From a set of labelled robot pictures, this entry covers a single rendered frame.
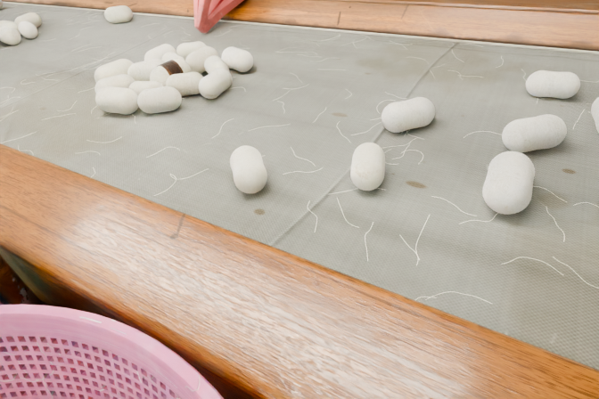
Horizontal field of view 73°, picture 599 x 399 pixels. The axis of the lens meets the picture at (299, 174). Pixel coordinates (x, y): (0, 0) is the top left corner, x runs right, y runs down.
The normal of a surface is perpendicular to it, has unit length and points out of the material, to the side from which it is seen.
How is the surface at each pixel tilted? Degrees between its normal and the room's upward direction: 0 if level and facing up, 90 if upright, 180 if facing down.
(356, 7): 45
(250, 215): 0
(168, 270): 0
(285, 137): 0
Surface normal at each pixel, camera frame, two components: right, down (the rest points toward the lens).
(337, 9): -0.43, -0.14
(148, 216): -0.11, -0.78
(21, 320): -0.14, 0.40
